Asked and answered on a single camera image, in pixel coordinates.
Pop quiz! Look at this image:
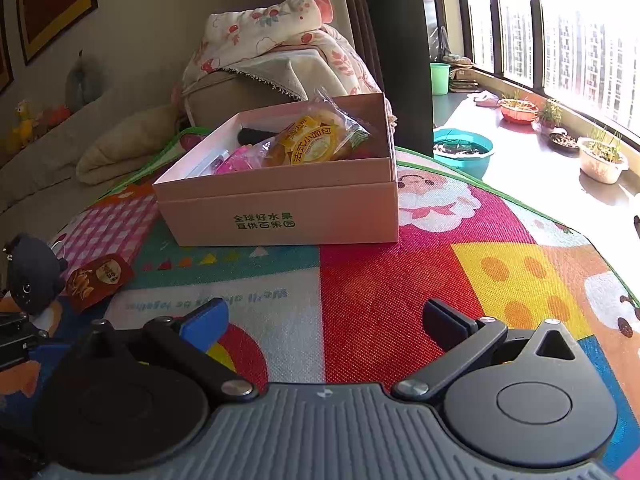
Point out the dark window frame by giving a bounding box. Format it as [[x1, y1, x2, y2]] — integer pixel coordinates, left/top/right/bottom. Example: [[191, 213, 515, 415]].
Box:
[[460, 0, 640, 151]]

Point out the small dark plant pot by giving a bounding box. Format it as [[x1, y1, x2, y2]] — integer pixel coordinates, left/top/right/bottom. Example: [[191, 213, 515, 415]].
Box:
[[537, 100, 567, 136]]

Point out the folded beige blanket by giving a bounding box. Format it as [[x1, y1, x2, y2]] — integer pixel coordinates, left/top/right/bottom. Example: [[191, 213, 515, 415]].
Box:
[[76, 104, 193, 186]]

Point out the pink plastic toy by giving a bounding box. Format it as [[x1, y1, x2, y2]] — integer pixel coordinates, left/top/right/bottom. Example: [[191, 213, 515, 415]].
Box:
[[215, 142, 266, 176]]

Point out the floral blanket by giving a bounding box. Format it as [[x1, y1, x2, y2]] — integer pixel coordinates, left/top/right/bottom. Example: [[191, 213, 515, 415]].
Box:
[[172, 0, 383, 106]]

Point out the orange plush toy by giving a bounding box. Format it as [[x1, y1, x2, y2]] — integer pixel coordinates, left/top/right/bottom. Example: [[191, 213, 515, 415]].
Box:
[[37, 105, 71, 128]]

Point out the beige fringed throw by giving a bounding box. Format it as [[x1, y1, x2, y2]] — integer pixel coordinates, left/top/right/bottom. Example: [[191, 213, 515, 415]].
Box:
[[217, 49, 328, 102]]

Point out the red snack packet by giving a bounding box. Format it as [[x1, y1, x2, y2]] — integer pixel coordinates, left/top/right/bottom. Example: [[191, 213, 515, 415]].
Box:
[[65, 254, 135, 313]]

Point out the grey windowsill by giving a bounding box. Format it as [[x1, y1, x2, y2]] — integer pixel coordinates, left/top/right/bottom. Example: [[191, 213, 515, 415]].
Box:
[[432, 67, 640, 221]]

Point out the gold framed wall picture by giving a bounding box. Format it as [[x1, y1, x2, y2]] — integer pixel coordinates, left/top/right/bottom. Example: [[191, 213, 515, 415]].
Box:
[[15, 0, 98, 66]]

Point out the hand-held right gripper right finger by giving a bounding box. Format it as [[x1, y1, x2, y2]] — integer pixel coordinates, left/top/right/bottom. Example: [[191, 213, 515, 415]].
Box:
[[391, 298, 592, 402]]

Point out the pink cardboard box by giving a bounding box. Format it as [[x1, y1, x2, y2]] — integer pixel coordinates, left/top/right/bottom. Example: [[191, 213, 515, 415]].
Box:
[[152, 92, 399, 248]]

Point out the colourful play mat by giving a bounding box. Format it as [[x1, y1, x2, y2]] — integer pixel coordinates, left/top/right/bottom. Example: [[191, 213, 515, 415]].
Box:
[[0, 130, 640, 480]]

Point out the beige sofa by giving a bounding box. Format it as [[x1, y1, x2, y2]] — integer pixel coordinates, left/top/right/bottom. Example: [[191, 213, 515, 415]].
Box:
[[0, 70, 321, 221]]

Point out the yellow plush toy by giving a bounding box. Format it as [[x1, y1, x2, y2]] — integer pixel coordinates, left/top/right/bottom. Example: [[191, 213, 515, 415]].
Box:
[[11, 100, 38, 148]]

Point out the green plastic cup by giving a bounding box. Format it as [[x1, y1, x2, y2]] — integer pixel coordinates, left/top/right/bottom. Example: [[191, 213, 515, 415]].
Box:
[[430, 61, 452, 96]]

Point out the teal plastic basin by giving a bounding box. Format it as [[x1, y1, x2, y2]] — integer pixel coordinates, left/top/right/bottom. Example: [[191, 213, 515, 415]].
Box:
[[432, 127, 495, 181]]

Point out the dark curtain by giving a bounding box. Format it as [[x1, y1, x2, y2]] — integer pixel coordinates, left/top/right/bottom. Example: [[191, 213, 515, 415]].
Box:
[[337, 0, 436, 158]]

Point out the grey neck pillow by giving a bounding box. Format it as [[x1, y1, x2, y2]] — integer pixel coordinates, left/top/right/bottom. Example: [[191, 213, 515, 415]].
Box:
[[65, 50, 103, 113]]

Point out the black plush toy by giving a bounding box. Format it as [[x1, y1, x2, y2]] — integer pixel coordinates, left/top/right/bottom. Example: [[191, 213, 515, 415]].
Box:
[[2, 232, 68, 317]]

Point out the dark shallow bowl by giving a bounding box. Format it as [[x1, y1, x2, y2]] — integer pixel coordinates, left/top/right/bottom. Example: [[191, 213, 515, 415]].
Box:
[[547, 131, 581, 153]]

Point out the yellow bread packet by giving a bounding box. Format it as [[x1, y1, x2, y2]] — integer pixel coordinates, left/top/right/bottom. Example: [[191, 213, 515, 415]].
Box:
[[250, 87, 373, 168]]

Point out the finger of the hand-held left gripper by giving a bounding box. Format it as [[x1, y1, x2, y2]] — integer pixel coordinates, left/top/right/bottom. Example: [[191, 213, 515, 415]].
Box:
[[0, 311, 31, 336], [0, 330, 50, 372]]

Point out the white plant pot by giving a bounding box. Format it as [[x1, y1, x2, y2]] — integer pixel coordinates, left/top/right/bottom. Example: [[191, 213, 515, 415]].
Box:
[[577, 130, 630, 184]]

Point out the red plant pot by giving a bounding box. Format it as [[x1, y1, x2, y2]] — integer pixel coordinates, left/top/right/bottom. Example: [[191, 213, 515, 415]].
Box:
[[498, 95, 540, 125]]

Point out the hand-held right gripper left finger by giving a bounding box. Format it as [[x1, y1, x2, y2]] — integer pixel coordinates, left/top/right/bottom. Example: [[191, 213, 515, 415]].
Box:
[[55, 298, 256, 403]]

